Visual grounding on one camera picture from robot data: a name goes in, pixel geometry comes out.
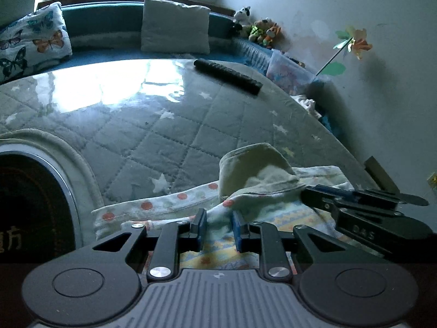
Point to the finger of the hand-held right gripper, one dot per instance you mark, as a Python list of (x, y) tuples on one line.
[(341, 198), (375, 230)]

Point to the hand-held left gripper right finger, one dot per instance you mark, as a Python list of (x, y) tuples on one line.
[(238, 233)]

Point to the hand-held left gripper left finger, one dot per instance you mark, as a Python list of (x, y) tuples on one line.
[(202, 227)]

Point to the patterned button-up shirt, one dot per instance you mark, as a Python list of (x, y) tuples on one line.
[(256, 164)]

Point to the brown wooden board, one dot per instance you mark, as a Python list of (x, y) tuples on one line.
[(380, 174)]

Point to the small white cloth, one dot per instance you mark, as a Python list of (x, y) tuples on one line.
[(309, 104)]

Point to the clear plastic storage box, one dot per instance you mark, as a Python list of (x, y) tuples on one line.
[(290, 75)]

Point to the black remote control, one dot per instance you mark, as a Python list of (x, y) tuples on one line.
[(228, 75)]

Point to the colourful paper pinwheel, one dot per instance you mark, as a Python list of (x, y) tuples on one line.
[(356, 42)]

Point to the round black table hotplate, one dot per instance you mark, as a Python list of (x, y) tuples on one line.
[(34, 211)]

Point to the orange plush toy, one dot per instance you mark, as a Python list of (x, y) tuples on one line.
[(272, 36)]

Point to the brown plush toys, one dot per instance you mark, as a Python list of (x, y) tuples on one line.
[(258, 30)]

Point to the plain white cushion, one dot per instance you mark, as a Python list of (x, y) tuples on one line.
[(176, 27)]

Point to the black and white cow plush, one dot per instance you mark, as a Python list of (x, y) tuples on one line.
[(243, 17)]

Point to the teal window bench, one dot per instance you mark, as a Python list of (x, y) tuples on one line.
[(102, 24)]

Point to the butterfly print pillow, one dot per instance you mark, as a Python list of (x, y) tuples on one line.
[(34, 41)]

